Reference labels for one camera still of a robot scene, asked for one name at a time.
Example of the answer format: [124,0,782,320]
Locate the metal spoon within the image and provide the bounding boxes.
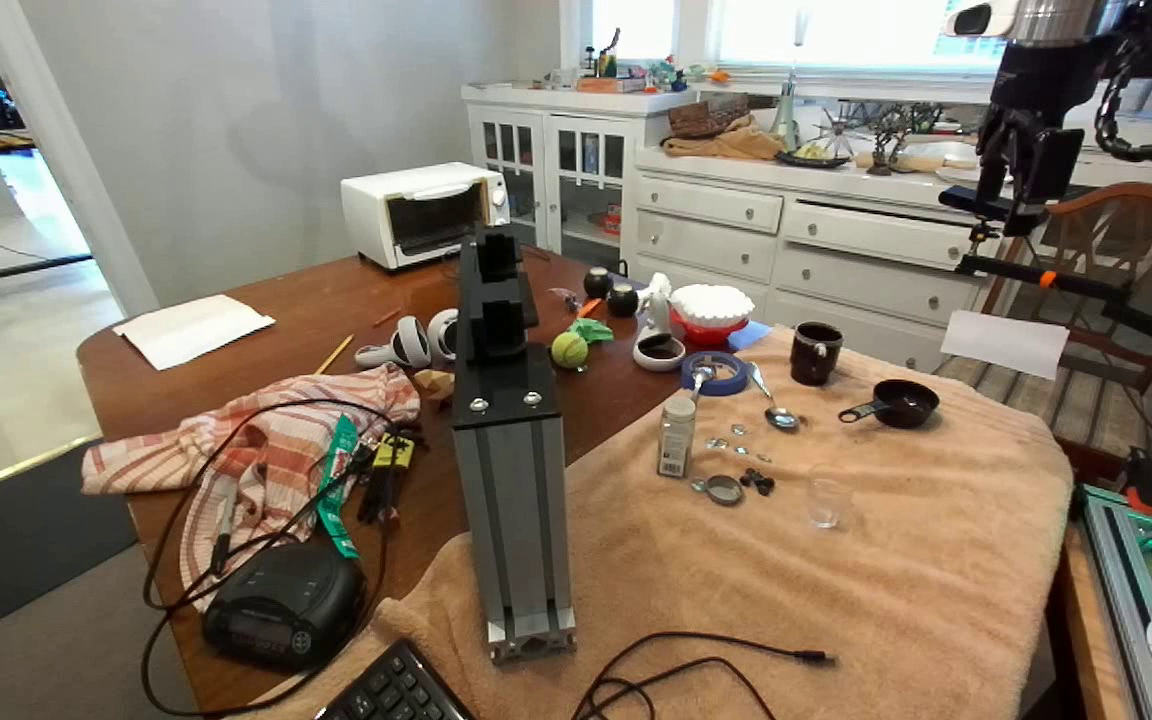
[751,363,798,432]

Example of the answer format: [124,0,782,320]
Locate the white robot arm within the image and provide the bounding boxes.
[938,0,1152,236]

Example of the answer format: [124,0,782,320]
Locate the clear glass cup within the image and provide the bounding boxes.
[807,482,847,534]

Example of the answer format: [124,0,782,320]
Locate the black measuring cup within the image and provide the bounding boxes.
[834,380,938,428]

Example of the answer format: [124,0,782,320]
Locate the green tennis ball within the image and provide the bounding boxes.
[546,334,586,374]

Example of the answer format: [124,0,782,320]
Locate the black round object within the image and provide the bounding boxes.
[583,270,613,302]
[604,281,640,315]

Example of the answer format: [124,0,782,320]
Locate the small white bottle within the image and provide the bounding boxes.
[657,391,696,482]

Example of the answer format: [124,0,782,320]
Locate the blue tape roll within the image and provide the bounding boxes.
[681,353,751,398]

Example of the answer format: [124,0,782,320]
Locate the red bowl with filters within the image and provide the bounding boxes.
[669,286,751,349]

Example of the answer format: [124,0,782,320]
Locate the white toaster oven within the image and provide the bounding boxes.
[339,159,510,271]

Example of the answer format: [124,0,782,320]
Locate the dark brown mug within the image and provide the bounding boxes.
[792,325,844,390]

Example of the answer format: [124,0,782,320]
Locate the tan towel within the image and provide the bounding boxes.
[252,329,1075,720]

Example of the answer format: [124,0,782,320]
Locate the white sideboard cabinet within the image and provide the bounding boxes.
[463,85,984,368]

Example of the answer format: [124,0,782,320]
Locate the striped cloth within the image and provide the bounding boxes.
[80,368,418,585]

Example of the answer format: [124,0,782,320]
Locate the white paper sheet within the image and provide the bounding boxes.
[121,295,270,374]

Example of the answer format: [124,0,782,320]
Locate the black keyboard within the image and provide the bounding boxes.
[314,640,473,720]

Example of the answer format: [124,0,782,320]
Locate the black clock radio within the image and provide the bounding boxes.
[202,544,362,673]

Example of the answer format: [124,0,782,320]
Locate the wooden chair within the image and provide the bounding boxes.
[956,183,1152,447]

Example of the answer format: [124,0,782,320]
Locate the aluminium camera post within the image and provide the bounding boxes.
[451,234,574,665]

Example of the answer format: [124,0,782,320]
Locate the metal jar ring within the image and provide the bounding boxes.
[698,472,749,514]

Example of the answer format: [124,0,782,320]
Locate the green handled tool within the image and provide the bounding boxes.
[314,415,359,564]

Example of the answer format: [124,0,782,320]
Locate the black usb cable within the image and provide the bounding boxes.
[566,629,839,720]

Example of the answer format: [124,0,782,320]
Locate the green robot base frame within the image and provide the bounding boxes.
[1083,490,1152,720]

